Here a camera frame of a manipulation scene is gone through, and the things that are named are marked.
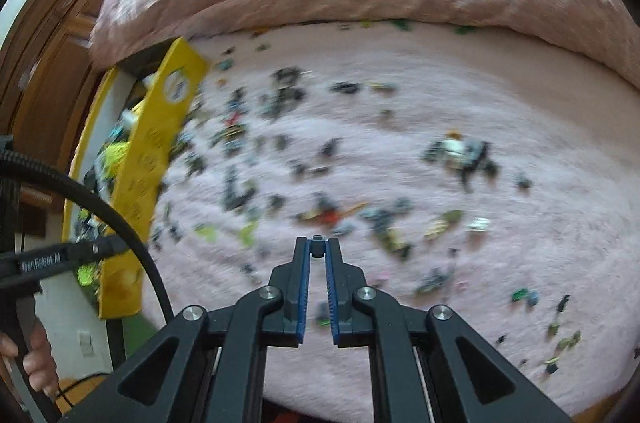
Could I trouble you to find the pile of toy parts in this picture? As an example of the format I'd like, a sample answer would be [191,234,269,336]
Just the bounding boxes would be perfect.
[75,73,151,289]

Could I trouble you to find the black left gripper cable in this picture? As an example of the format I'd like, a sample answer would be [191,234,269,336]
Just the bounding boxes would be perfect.
[0,150,176,324]

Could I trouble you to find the toy bricks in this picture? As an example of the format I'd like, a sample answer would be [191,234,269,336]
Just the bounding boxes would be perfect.
[150,18,586,379]

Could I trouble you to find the wooden wardrobe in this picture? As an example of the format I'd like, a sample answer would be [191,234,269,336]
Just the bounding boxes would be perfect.
[0,0,176,244]

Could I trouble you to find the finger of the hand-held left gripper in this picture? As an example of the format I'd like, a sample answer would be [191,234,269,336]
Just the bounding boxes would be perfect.
[65,235,132,261]

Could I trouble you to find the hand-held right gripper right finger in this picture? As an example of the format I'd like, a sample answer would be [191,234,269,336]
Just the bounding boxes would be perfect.
[325,238,573,423]

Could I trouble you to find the person's left hand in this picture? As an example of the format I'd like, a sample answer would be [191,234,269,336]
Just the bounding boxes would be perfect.
[0,320,61,399]

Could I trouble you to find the yellow cardboard box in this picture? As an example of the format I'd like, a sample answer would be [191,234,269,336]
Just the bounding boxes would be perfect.
[62,36,210,321]

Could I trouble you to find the white toy minifigure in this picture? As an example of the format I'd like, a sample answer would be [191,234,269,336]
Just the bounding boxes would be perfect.
[440,130,468,169]

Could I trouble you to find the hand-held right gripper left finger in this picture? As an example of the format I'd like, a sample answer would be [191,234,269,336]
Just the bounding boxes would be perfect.
[65,237,312,423]

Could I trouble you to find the pink fleece bed sheet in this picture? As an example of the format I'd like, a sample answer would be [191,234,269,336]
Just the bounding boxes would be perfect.
[145,20,640,419]

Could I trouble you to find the green mat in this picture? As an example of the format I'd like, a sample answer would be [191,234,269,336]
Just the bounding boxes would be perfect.
[122,315,166,344]

